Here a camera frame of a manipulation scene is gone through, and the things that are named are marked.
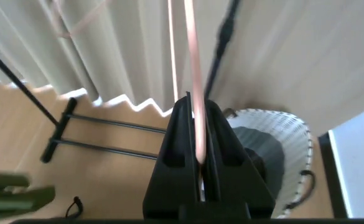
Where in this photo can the green long-sleeved shirt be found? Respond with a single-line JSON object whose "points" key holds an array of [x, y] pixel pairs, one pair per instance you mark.
{"points": [[13, 202]]}

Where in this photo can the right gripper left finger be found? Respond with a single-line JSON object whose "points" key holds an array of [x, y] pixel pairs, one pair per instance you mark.
{"points": [[169, 186]]}

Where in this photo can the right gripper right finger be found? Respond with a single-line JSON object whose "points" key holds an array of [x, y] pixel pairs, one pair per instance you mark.
{"points": [[240, 186]]}

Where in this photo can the black clothes rack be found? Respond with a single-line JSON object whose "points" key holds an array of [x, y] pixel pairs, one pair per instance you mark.
{"points": [[60, 130]]}

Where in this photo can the beige curtain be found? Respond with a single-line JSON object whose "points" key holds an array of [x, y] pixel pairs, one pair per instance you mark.
{"points": [[293, 46]]}

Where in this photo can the white laundry basket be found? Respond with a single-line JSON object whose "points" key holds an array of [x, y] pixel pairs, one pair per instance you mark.
{"points": [[293, 140]]}

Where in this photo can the pink clothes hanger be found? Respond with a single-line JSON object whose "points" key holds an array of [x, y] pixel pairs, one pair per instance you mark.
{"points": [[195, 77]]}

